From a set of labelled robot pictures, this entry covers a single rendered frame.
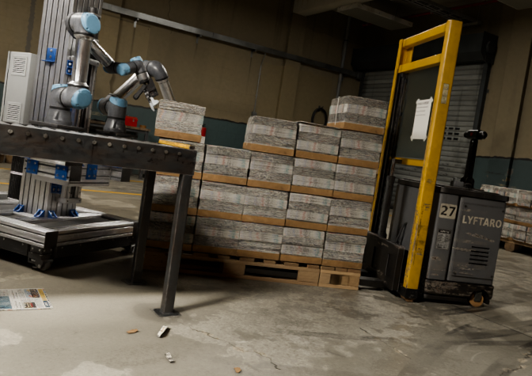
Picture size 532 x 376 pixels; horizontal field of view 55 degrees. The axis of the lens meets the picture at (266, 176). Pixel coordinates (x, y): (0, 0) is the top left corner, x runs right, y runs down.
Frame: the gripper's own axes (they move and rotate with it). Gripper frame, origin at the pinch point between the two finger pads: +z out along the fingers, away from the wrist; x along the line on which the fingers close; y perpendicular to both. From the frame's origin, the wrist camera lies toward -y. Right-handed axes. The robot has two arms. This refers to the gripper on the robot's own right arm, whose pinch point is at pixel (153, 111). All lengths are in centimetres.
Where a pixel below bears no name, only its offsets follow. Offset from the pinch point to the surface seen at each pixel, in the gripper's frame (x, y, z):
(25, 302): -100, -85, 65
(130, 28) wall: 649, 16, -183
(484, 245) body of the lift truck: -36, 173, 162
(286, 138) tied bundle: -19, 73, 47
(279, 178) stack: -19, 59, 69
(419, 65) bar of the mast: -3, 185, 34
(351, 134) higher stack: -19, 115, 60
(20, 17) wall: 587, -145, -242
